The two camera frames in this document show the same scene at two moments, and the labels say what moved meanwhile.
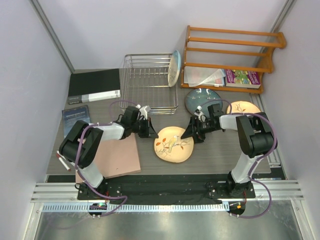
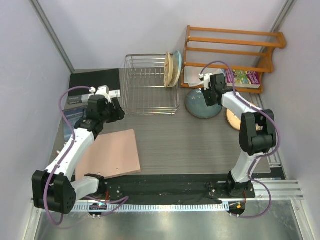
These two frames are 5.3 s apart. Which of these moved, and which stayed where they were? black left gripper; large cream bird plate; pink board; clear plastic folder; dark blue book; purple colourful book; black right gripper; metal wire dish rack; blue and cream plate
Moved: black right gripper; large cream bird plate; black left gripper
Stayed: clear plastic folder; dark blue book; metal wire dish rack; purple colourful book; blue and cream plate; pink board
